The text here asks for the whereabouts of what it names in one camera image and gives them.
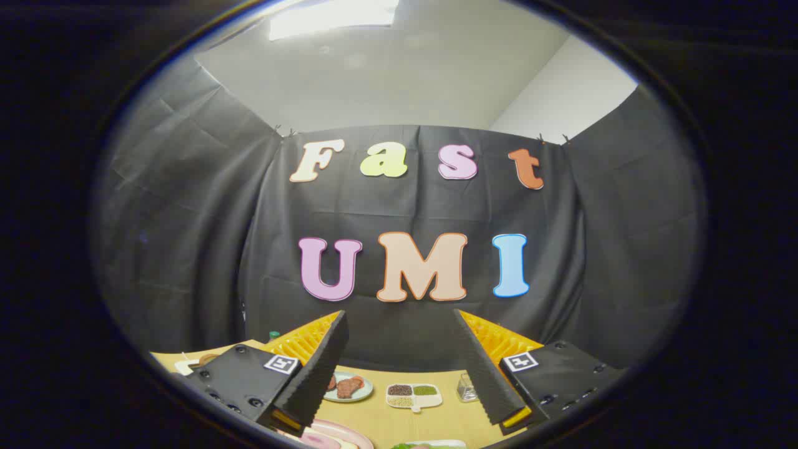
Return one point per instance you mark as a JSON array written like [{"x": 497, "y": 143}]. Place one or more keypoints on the white divided bean dish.
[{"x": 413, "y": 397}]

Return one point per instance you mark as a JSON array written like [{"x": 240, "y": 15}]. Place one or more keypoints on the pink round plate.
[{"x": 349, "y": 433}]

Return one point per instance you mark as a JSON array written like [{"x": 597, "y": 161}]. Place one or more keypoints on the pale green round plate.
[{"x": 365, "y": 394}]

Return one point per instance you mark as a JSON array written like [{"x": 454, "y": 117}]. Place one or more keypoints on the ceiling light panel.
[{"x": 330, "y": 15}]

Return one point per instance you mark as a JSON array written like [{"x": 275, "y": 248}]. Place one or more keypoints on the black backdrop cloth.
[{"x": 374, "y": 206}]

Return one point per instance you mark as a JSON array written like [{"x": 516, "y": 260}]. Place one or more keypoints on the white toaster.
[{"x": 187, "y": 366}]

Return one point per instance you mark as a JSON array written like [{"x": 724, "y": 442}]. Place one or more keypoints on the green lettuce leaf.
[{"x": 405, "y": 446}]

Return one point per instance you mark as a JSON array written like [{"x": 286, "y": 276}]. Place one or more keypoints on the white square plate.
[{"x": 446, "y": 443}]

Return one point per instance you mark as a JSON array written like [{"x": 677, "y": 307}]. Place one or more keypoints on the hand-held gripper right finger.
[{"x": 483, "y": 368}]

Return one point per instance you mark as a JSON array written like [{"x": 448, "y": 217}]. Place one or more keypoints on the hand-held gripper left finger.
[{"x": 315, "y": 368}]

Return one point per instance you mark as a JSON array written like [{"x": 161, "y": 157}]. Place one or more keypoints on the clear glass cup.
[{"x": 466, "y": 390}]

